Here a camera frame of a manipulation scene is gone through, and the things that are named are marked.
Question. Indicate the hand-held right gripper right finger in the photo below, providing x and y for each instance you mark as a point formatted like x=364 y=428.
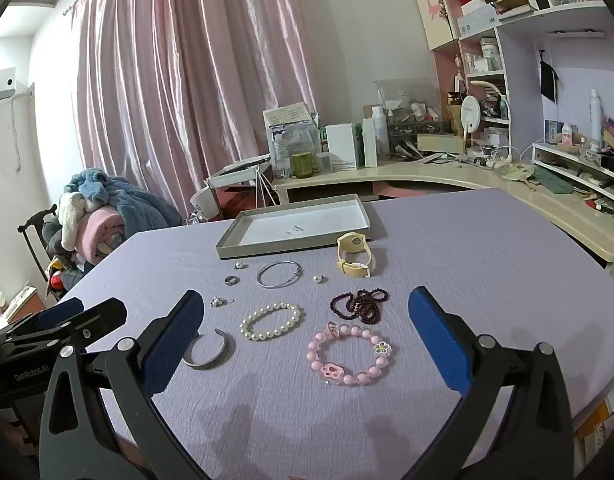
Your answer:
x=437 y=340

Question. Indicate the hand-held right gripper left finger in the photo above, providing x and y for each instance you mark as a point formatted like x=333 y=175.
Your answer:
x=172 y=345

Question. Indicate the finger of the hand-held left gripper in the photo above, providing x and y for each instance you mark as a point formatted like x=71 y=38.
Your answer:
x=62 y=311
x=102 y=317

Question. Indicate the silver charm earring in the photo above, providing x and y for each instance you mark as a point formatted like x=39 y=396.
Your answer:
x=217 y=302

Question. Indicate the yellow wrist watch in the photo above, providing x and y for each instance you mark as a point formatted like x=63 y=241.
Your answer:
x=354 y=270

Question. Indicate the thin silver bangle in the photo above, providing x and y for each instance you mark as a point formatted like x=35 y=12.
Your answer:
x=297 y=273

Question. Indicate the grey cardboard tray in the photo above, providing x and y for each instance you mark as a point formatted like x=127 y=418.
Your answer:
x=297 y=225

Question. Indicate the black chair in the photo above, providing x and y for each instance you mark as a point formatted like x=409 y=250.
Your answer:
x=34 y=240

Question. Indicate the pink blanket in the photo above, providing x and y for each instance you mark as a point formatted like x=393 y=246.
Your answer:
x=99 y=235

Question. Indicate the purple tablecloth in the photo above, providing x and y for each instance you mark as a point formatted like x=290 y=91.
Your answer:
x=487 y=260

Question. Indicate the blue fluffy robe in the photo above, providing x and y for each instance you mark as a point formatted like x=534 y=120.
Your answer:
x=137 y=205

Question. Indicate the red box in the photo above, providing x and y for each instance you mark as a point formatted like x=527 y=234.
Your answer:
x=239 y=205

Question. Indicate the cream curved desk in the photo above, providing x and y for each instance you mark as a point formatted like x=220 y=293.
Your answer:
x=562 y=210

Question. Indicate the green paper fan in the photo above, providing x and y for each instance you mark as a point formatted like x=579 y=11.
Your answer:
x=514 y=172

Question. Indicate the beige flat box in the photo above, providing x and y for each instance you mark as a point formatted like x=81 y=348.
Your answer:
x=439 y=143

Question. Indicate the green cloth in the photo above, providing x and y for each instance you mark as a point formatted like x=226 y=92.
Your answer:
x=552 y=180

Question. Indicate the tall white box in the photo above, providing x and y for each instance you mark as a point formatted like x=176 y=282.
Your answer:
x=370 y=142

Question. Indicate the clear plastic cup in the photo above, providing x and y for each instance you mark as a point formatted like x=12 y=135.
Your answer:
x=323 y=164

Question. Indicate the green box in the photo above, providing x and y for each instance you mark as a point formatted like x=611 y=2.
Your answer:
x=358 y=145

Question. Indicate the clear small bottle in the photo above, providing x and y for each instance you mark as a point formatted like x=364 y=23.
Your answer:
x=283 y=160

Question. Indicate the white spray bottle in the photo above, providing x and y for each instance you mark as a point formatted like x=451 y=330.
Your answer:
x=380 y=127

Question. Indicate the green jar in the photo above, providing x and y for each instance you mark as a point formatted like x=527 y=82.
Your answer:
x=302 y=166

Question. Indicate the white desk riser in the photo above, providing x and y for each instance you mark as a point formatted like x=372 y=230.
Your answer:
x=577 y=167

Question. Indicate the round white mirror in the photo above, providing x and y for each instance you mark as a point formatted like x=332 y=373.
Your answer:
x=470 y=115

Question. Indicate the clear acrylic organizer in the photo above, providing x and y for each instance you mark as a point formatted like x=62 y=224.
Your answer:
x=412 y=95

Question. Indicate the pink curtain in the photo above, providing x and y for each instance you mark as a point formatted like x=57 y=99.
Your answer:
x=187 y=85

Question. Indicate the white desk lamp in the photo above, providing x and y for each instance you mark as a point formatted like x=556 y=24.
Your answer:
x=492 y=85

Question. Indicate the white tall bottle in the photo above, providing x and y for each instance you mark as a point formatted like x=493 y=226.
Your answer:
x=595 y=120

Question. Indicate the black pouch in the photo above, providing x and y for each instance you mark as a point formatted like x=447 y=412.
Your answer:
x=548 y=80

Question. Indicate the white cabinet with cat print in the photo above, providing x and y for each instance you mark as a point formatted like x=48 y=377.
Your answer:
x=432 y=5

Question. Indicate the white shelf unit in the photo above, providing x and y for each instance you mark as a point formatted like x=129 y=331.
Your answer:
x=552 y=15

